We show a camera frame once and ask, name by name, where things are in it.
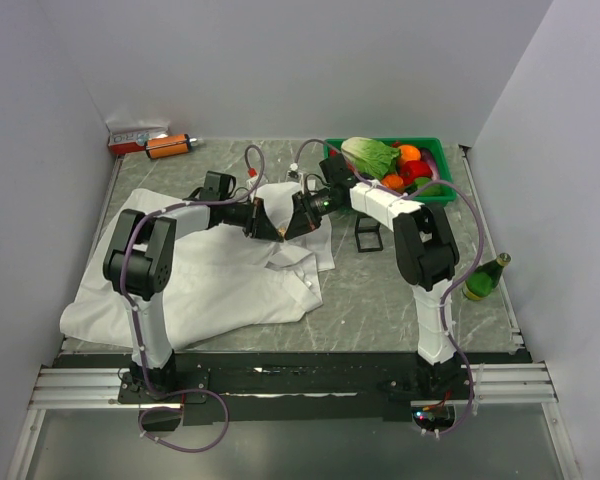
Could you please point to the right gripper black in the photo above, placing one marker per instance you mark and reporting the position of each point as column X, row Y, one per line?
column 302, row 220

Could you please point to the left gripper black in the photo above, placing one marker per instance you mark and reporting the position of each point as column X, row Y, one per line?
column 262, row 226

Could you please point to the white garment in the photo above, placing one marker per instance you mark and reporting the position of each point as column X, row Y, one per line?
column 220, row 281

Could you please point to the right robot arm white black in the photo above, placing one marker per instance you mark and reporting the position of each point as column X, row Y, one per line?
column 426, row 257

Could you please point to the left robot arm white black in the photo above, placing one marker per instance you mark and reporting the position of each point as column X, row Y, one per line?
column 138, row 264

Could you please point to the toy cabbage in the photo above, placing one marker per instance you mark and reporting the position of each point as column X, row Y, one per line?
column 370, row 157

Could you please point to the toy orange bell pepper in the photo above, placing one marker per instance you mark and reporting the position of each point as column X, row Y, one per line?
column 394, row 182

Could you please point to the orange cylinder tool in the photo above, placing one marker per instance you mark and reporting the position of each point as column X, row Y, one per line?
column 169, row 146

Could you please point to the toy red bell pepper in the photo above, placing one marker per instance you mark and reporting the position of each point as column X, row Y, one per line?
column 410, row 171

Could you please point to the toy orange fruit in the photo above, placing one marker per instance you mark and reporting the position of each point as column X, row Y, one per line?
column 408, row 153

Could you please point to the toy green bell pepper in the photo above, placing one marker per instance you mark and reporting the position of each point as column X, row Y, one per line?
column 419, row 183

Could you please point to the toy purple eggplant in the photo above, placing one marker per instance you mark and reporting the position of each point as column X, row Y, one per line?
column 428, row 158

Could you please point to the red white carton box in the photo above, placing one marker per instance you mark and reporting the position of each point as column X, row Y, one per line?
column 129, row 136

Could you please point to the green glass bottle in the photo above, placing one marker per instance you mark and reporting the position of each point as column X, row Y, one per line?
column 485, row 278

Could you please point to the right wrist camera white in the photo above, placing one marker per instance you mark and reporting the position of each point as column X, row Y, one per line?
column 295, row 174

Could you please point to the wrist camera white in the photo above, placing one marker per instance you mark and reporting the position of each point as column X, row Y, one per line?
column 255, row 180
column 295, row 174

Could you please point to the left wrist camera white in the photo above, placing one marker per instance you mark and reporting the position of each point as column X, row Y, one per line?
column 255, row 180

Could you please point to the small black frame stand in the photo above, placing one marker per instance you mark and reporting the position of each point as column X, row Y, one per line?
column 367, row 234

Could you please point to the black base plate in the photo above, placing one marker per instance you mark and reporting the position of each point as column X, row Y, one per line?
column 249, row 386

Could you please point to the aluminium rail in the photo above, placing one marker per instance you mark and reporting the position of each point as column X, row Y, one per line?
column 95, row 388

